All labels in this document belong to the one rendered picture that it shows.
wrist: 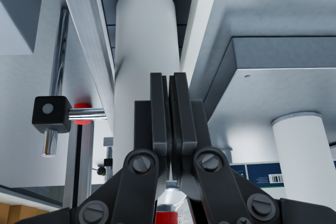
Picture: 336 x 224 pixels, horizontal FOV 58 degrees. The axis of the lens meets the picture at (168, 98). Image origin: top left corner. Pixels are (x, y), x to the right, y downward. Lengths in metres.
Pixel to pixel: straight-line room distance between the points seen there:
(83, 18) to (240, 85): 0.31
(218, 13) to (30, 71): 0.29
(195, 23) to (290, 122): 0.37
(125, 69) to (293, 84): 0.30
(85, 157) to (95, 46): 0.49
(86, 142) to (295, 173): 0.41
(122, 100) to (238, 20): 0.22
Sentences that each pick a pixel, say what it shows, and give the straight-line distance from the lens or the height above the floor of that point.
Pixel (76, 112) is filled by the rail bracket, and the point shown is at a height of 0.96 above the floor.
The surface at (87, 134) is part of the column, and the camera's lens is 0.67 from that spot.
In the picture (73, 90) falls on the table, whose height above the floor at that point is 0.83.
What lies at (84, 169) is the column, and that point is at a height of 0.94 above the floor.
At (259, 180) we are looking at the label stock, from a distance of 0.77.
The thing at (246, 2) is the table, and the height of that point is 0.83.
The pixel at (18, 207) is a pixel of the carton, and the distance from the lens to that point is 3.02.
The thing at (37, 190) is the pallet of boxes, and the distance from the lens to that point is 4.85.
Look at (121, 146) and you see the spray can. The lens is 0.20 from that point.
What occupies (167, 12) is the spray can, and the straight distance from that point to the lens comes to 0.25.
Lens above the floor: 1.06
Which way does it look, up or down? 24 degrees down
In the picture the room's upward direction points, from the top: 177 degrees clockwise
